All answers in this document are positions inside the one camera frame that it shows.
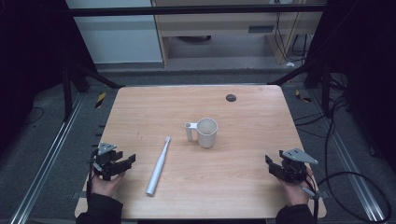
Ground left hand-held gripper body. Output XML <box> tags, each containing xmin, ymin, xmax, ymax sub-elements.
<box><xmin>92</xmin><ymin>142</ymin><xmax>125</xmax><ymax>182</ymax></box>

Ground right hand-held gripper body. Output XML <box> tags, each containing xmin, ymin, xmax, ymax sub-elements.
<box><xmin>275</xmin><ymin>147</ymin><xmax>319</xmax><ymax>185</ymax></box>

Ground person's left hand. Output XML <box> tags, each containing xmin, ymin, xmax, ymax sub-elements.
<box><xmin>90</xmin><ymin>167</ymin><xmax>126</xmax><ymax>199</ymax></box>

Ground person's right hand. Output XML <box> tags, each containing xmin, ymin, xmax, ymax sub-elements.
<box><xmin>277</xmin><ymin>166</ymin><xmax>316</xmax><ymax>207</ymax></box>

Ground white electric toothbrush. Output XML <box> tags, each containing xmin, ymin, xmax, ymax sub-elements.
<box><xmin>145</xmin><ymin>135</ymin><xmax>172</xmax><ymax>198</ymax></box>

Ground yellow black striped tape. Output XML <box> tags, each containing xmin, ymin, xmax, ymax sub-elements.
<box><xmin>94</xmin><ymin>91</ymin><xmax>107</xmax><ymax>109</ymax></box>
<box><xmin>294</xmin><ymin>89</ymin><xmax>313</xmax><ymax>104</ymax></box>

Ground black stand leg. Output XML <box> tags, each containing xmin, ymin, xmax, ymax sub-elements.
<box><xmin>268</xmin><ymin>59</ymin><xmax>332</xmax><ymax>115</ymax></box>
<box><xmin>61</xmin><ymin>63</ymin><xmax>125</xmax><ymax>123</ymax></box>

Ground white cabinet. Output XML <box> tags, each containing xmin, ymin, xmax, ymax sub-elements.
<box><xmin>64</xmin><ymin>0</ymin><xmax>164</xmax><ymax>65</ymax></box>

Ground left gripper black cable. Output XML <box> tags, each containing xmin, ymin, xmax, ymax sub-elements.
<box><xmin>85</xmin><ymin>148</ymin><xmax>96</xmax><ymax>202</ymax></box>

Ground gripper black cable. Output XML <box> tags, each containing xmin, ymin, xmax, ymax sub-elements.
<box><xmin>299</xmin><ymin>173</ymin><xmax>330</xmax><ymax>222</ymax></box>
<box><xmin>85</xmin><ymin>148</ymin><xmax>96</xmax><ymax>202</ymax></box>

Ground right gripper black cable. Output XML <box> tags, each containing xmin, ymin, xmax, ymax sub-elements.
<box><xmin>299</xmin><ymin>173</ymin><xmax>330</xmax><ymax>222</ymax></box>

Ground black floor cable loop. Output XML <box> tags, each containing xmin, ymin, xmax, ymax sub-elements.
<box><xmin>292</xmin><ymin>73</ymin><xmax>392</xmax><ymax>224</ymax></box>

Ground silver metal floor rail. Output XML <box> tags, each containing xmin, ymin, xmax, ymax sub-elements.
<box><xmin>307</xmin><ymin>88</ymin><xmax>387</xmax><ymax>222</ymax></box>
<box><xmin>8</xmin><ymin>92</ymin><xmax>86</xmax><ymax>224</ymax></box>

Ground white cup with handle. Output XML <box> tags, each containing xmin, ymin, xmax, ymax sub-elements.
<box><xmin>184</xmin><ymin>117</ymin><xmax>219</xmax><ymax>149</ymax></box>

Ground black hanging desk cables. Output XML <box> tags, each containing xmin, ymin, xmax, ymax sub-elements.
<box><xmin>273</xmin><ymin>11</ymin><xmax>312</xmax><ymax>64</ymax></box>

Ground black horizontal frame bar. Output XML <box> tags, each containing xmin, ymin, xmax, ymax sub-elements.
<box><xmin>68</xmin><ymin>4</ymin><xmax>327</xmax><ymax>19</ymax></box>

